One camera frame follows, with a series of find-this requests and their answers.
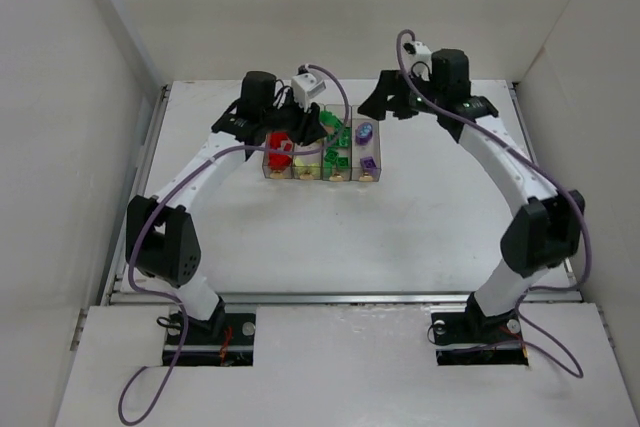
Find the red lego brick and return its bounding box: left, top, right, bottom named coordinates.
left=267, top=132, right=294, bottom=171

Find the light green square lego brick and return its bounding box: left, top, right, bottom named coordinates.
left=293, top=157, right=320, bottom=176

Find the dark green lego cluster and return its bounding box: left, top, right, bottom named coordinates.
left=320, top=110, right=351, bottom=175

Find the purple green flower lego figure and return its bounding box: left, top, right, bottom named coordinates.
left=354, top=122, right=374, bottom=145

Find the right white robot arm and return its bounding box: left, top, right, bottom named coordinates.
left=358, top=41, right=585, bottom=345

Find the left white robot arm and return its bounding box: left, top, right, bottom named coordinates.
left=125, top=70, right=326, bottom=340

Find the clear bin for red legos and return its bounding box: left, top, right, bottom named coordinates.
left=262, top=132, right=294, bottom=180

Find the clear bin for light green legos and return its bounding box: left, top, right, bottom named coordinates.
left=292, top=140, right=324, bottom=181

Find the clear bin for purple legos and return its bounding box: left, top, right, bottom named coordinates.
left=351, top=111, right=382, bottom=182

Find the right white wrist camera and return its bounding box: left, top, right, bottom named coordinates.
left=403, top=40, right=432, bottom=65

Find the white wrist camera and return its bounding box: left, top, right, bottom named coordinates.
left=290, top=72, right=326, bottom=110
left=403, top=40, right=432, bottom=65

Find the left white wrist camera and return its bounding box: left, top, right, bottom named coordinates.
left=290, top=72, right=326, bottom=110

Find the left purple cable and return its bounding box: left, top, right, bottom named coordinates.
left=118, top=64, right=351, bottom=426

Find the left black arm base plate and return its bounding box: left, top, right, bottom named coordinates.
left=176, top=312, right=256, bottom=367

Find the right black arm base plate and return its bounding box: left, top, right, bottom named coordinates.
left=428, top=311, right=529, bottom=366

